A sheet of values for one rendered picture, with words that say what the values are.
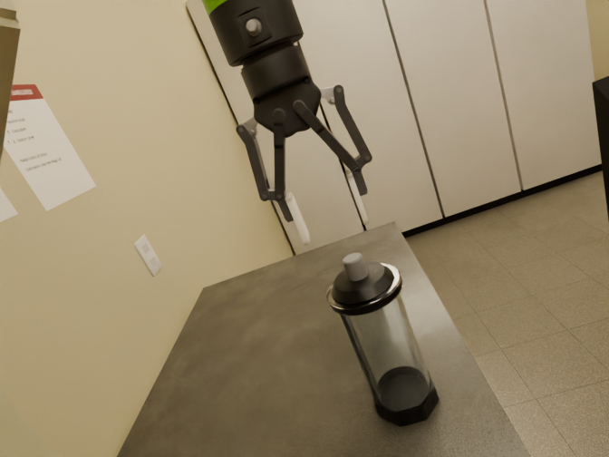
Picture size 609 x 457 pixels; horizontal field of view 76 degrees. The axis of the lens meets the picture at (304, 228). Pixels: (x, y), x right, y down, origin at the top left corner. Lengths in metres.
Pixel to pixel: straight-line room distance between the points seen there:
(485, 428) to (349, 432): 0.20
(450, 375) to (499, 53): 2.73
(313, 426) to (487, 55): 2.83
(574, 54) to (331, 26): 1.68
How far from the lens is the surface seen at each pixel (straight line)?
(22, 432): 0.27
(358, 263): 0.53
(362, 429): 0.69
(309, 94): 0.47
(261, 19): 0.45
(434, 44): 3.07
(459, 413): 0.67
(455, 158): 3.19
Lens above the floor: 1.45
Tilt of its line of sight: 19 degrees down
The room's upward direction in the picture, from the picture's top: 23 degrees counter-clockwise
